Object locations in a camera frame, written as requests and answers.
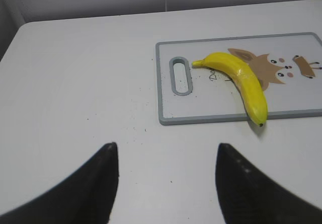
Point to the yellow plastic banana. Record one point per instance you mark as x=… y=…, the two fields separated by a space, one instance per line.
x=244 y=79

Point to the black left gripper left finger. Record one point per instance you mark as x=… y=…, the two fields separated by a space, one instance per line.
x=86 y=196

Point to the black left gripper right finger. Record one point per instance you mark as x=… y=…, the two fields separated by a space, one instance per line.
x=247 y=195

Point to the grey rimmed white cutting board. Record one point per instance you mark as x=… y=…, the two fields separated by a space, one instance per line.
x=291 y=76

